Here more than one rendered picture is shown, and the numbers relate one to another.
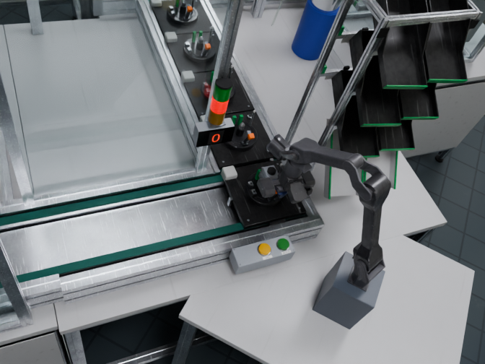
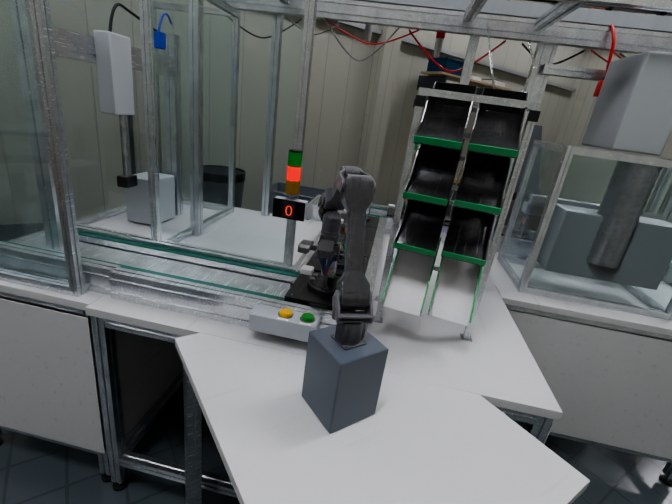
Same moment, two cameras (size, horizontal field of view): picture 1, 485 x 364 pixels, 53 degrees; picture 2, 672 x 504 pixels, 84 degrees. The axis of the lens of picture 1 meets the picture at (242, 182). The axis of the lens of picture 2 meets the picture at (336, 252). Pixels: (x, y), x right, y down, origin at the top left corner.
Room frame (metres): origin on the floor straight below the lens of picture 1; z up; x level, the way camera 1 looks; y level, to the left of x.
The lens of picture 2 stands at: (0.19, -0.93, 1.57)
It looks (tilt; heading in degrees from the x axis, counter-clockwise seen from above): 21 degrees down; 44
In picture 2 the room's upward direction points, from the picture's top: 8 degrees clockwise
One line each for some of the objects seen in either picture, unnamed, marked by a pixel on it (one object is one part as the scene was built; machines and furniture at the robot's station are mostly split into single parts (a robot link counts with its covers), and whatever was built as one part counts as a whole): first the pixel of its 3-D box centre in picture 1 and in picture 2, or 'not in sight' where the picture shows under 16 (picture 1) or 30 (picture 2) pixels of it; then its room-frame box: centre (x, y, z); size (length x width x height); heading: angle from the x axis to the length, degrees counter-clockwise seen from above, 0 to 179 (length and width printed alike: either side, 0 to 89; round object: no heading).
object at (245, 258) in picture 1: (262, 253); (284, 322); (0.83, -0.14, 0.93); 0.21 x 0.07 x 0.06; 127
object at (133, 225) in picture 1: (179, 211); (249, 283); (0.89, 0.17, 0.91); 0.84 x 0.28 x 0.10; 127
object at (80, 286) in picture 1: (202, 253); (235, 305); (0.76, 0.05, 0.91); 0.89 x 0.06 x 0.11; 127
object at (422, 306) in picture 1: (339, 292); (352, 403); (0.83, -0.45, 0.84); 0.90 x 0.70 x 0.03; 80
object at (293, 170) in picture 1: (296, 162); (331, 219); (0.98, -0.14, 1.25); 0.09 x 0.06 x 0.07; 57
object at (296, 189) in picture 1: (298, 190); (328, 247); (0.94, -0.17, 1.18); 0.07 x 0.07 x 0.06; 39
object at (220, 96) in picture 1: (222, 89); (294, 159); (1.03, 0.14, 1.39); 0.05 x 0.05 x 0.05
